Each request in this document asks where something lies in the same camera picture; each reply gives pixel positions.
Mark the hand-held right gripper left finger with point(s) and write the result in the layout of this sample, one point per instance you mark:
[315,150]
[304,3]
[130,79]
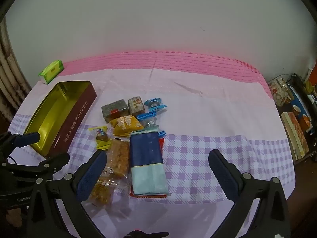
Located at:
[91,177]

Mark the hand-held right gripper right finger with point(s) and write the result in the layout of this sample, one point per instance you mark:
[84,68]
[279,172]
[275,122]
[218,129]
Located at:
[223,176]

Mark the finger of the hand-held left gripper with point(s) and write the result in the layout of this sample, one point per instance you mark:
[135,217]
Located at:
[26,139]
[55,161]

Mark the clear peanut brittle packet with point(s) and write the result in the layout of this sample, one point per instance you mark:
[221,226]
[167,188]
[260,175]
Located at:
[118,156]

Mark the yellow candy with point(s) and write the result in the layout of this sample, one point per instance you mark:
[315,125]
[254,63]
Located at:
[101,135]

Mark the maroon tin box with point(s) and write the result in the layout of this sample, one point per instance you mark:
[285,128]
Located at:
[76,119]

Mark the navy and pale blue packet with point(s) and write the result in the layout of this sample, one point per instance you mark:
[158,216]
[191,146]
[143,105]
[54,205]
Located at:
[146,151]

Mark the yellow snack packet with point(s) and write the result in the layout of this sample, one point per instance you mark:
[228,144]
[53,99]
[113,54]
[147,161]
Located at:
[125,125]

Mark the red snack packet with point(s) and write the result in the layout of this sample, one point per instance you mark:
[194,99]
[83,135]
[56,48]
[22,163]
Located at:
[161,145]

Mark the grey sesame block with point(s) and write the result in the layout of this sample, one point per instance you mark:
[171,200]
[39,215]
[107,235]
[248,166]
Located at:
[115,107]

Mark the blue candy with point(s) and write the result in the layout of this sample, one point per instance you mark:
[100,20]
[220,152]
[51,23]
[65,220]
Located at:
[146,116]

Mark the brown sesame block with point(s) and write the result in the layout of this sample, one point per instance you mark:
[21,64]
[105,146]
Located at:
[136,105]

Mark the light blue cookie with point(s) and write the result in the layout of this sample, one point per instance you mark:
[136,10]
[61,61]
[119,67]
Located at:
[154,104]

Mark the beige ribbed object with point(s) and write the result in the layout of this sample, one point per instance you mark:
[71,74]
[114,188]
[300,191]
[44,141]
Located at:
[12,79]

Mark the green tissue pack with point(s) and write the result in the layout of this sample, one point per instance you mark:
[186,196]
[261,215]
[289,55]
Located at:
[52,70]

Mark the pink and purple checked tablecloth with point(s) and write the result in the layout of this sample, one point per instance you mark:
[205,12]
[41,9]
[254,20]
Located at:
[198,99]

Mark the blue box with cup picture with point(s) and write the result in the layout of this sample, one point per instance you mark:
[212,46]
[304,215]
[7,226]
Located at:
[301,111]

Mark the floral ceramic pot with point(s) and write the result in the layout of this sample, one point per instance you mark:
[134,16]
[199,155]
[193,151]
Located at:
[279,91]

